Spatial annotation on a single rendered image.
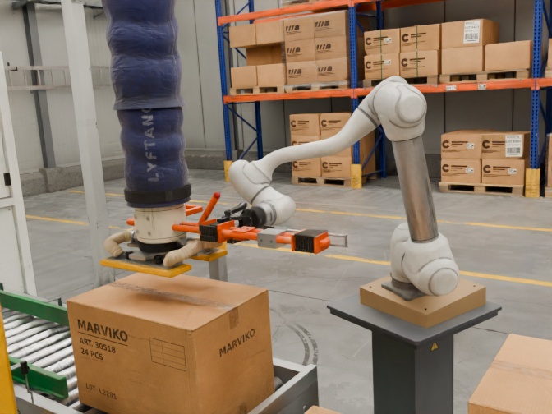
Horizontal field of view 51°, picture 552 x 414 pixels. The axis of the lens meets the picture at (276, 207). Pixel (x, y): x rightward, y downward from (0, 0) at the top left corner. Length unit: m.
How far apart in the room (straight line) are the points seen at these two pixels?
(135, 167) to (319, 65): 8.03
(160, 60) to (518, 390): 1.36
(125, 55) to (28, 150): 9.87
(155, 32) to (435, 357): 1.60
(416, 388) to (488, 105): 8.09
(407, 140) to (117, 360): 1.22
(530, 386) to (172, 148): 1.23
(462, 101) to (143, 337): 8.83
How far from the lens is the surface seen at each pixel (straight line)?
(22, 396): 2.40
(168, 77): 1.91
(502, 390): 1.45
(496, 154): 8.86
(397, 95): 1.90
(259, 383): 2.12
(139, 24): 1.91
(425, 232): 2.07
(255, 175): 2.11
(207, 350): 1.85
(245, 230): 1.79
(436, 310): 2.25
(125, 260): 2.04
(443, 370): 2.51
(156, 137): 1.91
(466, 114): 10.27
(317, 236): 1.63
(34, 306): 3.27
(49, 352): 2.88
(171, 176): 1.92
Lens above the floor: 1.63
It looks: 11 degrees down
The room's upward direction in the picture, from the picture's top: 3 degrees counter-clockwise
